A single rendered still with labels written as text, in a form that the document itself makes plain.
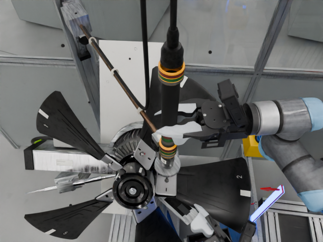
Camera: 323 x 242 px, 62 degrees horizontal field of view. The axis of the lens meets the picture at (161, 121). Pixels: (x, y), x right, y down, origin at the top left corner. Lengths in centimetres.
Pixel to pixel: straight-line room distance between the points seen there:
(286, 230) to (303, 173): 130
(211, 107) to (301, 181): 26
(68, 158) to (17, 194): 139
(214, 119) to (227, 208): 37
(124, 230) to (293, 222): 110
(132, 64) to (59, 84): 77
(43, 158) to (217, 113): 66
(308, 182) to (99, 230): 162
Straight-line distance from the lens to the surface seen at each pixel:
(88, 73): 132
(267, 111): 60
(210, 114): 56
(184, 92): 74
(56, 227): 99
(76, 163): 99
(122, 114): 101
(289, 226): 198
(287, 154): 69
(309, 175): 67
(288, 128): 62
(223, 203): 85
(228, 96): 50
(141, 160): 81
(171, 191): 82
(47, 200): 224
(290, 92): 164
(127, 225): 195
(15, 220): 228
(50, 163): 102
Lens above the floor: 196
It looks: 55 degrees down
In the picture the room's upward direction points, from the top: straight up
